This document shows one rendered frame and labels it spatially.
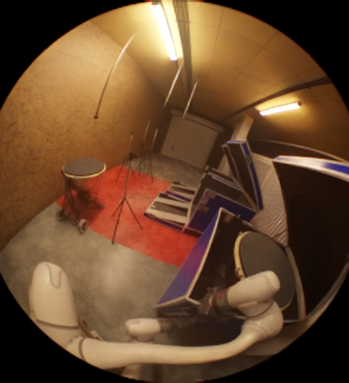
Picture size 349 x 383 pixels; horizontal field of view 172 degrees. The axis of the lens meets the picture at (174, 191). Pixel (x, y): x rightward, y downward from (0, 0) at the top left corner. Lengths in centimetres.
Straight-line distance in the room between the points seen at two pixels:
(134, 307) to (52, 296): 119
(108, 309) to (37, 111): 250
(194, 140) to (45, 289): 750
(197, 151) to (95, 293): 750
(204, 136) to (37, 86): 742
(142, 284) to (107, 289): 43
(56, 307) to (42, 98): 207
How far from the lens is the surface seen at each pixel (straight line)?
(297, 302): 148
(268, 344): 189
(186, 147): 742
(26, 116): 205
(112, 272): 157
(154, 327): 65
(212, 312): 52
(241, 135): 454
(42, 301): 39
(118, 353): 35
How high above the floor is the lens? 149
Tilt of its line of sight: 27 degrees down
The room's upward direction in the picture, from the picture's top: 21 degrees clockwise
